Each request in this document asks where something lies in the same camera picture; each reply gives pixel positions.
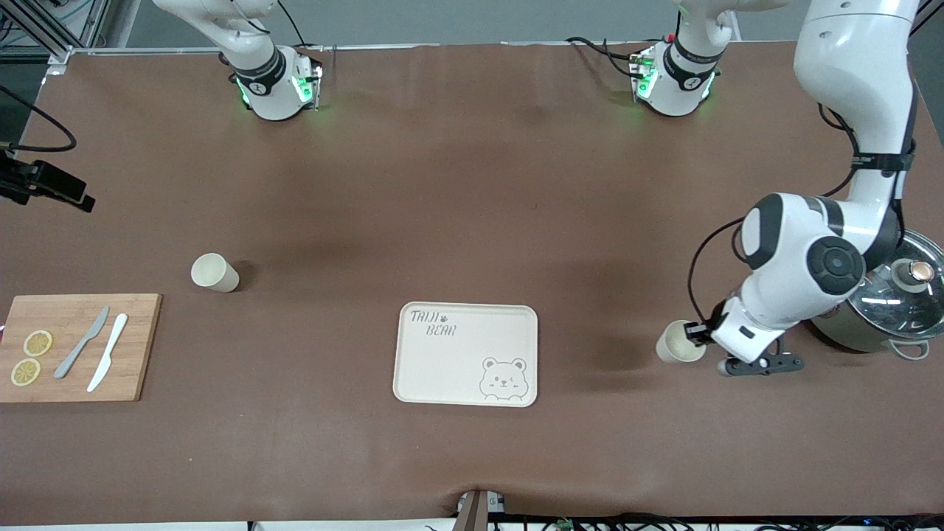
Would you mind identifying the white IKEA cup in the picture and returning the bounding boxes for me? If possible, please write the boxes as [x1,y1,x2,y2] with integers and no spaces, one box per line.
[656,319,707,364]
[190,253,240,293]

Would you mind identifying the cream bear print tray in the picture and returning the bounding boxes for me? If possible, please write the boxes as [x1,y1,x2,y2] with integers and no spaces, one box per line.
[392,302,539,408]

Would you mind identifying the grey-green electric cooking pot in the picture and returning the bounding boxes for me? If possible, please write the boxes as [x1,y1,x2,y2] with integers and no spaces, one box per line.
[808,229,944,361]

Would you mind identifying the grey plastic knife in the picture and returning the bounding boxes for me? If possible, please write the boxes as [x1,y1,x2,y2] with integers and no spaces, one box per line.
[53,306,111,380]

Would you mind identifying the white plastic knife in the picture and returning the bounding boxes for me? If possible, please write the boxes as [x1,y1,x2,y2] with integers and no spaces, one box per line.
[86,313,129,392]

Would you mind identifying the wooden cutting board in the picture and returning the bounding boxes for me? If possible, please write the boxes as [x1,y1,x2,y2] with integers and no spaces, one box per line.
[0,294,162,403]

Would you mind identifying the glass pot lid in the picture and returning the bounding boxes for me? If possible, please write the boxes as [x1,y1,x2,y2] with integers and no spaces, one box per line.
[844,229,944,340]

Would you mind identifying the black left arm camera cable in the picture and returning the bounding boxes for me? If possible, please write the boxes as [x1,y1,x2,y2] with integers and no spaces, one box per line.
[687,103,917,330]

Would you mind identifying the aluminium frame struts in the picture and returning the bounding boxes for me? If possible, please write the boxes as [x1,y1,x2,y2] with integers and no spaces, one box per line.
[0,0,111,74]

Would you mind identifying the silver table edge rail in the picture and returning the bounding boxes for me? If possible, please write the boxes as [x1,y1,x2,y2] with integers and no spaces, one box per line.
[70,46,222,57]

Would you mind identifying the black right arm base cable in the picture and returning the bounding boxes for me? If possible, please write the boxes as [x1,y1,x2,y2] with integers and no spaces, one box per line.
[277,0,325,52]

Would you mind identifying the brown camera mount bracket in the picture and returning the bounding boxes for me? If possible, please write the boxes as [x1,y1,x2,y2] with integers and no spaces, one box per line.
[456,489,507,531]

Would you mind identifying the black left arm base cables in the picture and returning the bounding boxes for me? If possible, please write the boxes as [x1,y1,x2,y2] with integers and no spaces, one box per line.
[566,35,646,80]

